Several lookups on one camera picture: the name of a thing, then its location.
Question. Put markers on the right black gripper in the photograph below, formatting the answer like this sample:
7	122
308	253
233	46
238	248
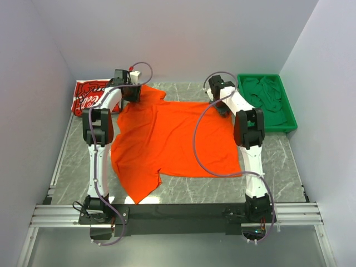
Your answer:
222	108

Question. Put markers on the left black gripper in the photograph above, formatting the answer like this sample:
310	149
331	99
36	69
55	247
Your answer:
132	94

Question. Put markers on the orange t-shirt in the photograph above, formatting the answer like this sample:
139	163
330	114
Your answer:
186	139

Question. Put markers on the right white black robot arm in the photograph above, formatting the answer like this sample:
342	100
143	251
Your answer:
248	134

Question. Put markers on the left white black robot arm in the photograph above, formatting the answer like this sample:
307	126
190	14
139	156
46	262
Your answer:
98	135

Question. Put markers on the green t-shirt in bin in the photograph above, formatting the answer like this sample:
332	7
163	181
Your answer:
266	94

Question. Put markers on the red white printed folded t-shirt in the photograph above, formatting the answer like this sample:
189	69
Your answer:
87	93

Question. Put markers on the green plastic bin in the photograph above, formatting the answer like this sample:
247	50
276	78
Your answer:
291	123

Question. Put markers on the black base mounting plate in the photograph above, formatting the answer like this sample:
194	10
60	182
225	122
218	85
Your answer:
149	219

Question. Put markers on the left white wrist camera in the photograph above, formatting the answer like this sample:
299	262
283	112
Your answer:
134	75

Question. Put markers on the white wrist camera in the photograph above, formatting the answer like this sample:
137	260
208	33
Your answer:
208	92
134	75

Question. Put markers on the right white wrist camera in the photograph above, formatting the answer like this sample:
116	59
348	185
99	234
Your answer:
208	92

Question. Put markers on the aluminium rail frame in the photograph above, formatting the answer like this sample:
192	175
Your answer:
297	238

